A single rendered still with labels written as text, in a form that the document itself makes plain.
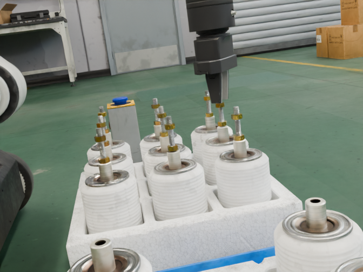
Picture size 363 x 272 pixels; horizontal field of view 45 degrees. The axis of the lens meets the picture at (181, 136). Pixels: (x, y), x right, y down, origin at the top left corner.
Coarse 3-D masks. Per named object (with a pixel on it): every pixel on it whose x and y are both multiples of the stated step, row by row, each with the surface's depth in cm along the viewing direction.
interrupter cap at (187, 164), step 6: (162, 162) 79; (168, 162) 79; (186, 162) 78; (192, 162) 77; (156, 168) 76; (162, 168) 76; (168, 168) 76; (180, 168) 75; (186, 168) 74; (192, 168) 74; (162, 174) 74; (168, 174) 73
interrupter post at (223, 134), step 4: (220, 128) 88; (224, 128) 88; (220, 132) 88; (224, 132) 88; (220, 136) 88; (224, 136) 88; (228, 136) 89; (220, 140) 88; (224, 140) 88; (228, 140) 89
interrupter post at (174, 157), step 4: (168, 152) 75; (172, 152) 75; (176, 152) 75; (168, 156) 75; (172, 156) 75; (176, 156) 75; (168, 160) 76; (172, 160) 75; (176, 160) 75; (180, 160) 76; (172, 164) 75; (176, 164) 75; (180, 164) 76; (172, 168) 76; (176, 168) 75
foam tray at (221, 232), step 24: (144, 192) 87; (216, 192) 84; (288, 192) 78; (72, 216) 80; (144, 216) 75; (192, 216) 73; (216, 216) 72; (240, 216) 72; (264, 216) 73; (72, 240) 70; (120, 240) 70; (144, 240) 70; (168, 240) 71; (192, 240) 72; (216, 240) 72; (240, 240) 73; (264, 240) 74; (72, 264) 69; (168, 264) 72
